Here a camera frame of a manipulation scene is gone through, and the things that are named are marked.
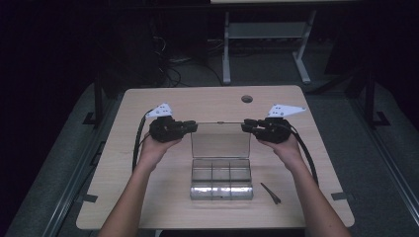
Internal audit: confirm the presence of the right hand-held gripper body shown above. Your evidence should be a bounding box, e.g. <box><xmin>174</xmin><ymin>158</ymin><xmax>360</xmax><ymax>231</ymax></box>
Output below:
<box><xmin>258</xmin><ymin>104</ymin><xmax>306</xmax><ymax>144</ymax></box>

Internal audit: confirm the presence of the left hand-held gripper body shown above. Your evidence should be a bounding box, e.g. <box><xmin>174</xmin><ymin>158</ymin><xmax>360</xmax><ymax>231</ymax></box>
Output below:
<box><xmin>145</xmin><ymin>103</ymin><xmax>185</xmax><ymax>143</ymax></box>

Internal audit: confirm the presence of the clear plastic compartment box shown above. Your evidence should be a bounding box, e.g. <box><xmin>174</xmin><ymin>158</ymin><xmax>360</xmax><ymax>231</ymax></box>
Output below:
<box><xmin>190</xmin><ymin>121</ymin><xmax>254</xmax><ymax>201</ymax></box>

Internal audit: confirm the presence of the black hair clip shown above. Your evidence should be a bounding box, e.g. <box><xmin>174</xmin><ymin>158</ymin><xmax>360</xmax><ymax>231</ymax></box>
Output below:
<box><xmin>260</xmin><ymin>182</ymin><xmax>283</xmax><ymax>205</ymax></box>

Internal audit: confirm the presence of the person's right hand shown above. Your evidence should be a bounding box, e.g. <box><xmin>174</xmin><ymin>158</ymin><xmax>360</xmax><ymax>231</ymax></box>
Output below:
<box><xmin>258</xmin><ymin>132</ymin><xmax>305</xmax><ymax>172</ymax></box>

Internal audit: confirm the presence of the person's left hand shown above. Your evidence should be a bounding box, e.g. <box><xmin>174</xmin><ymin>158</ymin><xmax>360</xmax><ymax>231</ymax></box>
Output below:
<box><xmin>137</xmin><ymin>132</ymin><xmax>182</xmax><ymax>172</ymax></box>

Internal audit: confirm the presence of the black metal stand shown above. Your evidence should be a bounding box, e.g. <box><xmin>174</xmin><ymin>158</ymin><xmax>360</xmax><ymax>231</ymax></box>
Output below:
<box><xmin>360</xmin><ymin>63</ymin><xmax>392</xmax><ymax>130</ymax></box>
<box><xmin>82</xmin><ymin>70</ymin><xmax>111</xmax><ymax>130</ymax></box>

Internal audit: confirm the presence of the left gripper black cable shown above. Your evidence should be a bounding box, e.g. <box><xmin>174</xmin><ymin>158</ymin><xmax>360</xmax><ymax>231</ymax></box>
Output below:
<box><xmin>131</xmin><ymin>110</ymin><xmax>154</xmax><ymax>173</ymax></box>

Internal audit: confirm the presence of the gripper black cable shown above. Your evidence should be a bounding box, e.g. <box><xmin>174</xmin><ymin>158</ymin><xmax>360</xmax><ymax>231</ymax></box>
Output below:
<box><xmin>131</xmin><ymin>110</ymin><xmax>154</xmax><ymax>173</ymax></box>
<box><xmin>286</xmin><ymin>123</ymin><xmax>319</xmax><ymax>186</ymax></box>

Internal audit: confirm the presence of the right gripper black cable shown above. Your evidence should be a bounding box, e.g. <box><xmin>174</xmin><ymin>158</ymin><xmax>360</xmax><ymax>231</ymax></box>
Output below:
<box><xmin>286</xmin><ymin>123</ymin><xmax>319</xmax><ymax>186</ymax></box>

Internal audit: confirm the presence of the tangle of black floor cables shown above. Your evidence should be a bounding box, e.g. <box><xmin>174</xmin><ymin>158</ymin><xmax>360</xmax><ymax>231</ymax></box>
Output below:
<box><xmin>149</xmin><ymin>34</ymin><xmax>225</xmax><ymax>88</ymax></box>

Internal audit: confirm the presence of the white metal table frame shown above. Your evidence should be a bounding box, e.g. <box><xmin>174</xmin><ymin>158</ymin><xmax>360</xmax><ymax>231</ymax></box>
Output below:
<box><xmin>221</xmin><ymin>9</ymin><xmax>318</xmax><ymax>85</ymax></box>

